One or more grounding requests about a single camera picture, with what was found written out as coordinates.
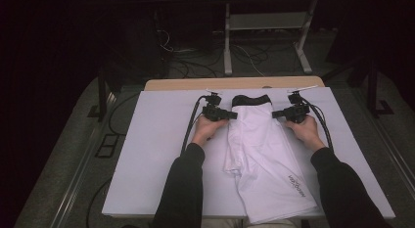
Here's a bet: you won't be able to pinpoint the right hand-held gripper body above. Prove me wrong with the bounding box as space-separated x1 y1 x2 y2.
279 84 319 124

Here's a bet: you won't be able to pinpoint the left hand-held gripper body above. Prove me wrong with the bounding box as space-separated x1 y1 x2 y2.
201 88 229 122

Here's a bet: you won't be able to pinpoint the white shorts with black waistband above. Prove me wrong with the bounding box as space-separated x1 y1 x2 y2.
223 94 319 225

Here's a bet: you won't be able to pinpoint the person's left hand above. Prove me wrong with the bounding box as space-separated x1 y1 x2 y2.
190 114 229 148

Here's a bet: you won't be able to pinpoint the person's right hand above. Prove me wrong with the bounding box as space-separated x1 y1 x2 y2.
284 114 327 154

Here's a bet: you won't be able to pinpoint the wooden table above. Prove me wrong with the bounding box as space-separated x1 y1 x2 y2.
144 75 326 92

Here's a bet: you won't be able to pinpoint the white board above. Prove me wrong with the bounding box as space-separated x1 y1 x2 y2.
101 87 396 220

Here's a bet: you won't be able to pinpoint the black metal stand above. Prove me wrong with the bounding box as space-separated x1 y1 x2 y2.
366 58 395 118
87 68 118 123

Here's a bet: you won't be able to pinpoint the person's legs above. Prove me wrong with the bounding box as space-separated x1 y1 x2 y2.
200 217 302 228

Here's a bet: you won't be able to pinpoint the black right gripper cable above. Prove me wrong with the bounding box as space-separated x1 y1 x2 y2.
301 97 335 153

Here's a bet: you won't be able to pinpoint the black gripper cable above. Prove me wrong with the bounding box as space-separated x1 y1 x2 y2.
180 94 209 158
301 97 335 153

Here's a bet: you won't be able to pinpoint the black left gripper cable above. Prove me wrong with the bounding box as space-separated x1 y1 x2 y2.
180 94 209 158

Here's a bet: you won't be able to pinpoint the bundle of black floor cables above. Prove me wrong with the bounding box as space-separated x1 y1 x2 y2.
156 28 278 79

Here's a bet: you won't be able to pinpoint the white floor cable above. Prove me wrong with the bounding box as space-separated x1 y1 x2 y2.
233 44 266 77

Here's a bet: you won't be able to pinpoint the grey metal table frame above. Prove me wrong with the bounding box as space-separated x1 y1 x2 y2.
223 0 319 76

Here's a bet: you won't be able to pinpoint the black floor cable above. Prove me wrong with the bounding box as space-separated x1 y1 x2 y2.
85 92 141 228

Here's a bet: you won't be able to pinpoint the black floor socket frame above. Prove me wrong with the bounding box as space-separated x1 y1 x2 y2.
95 133 121 160

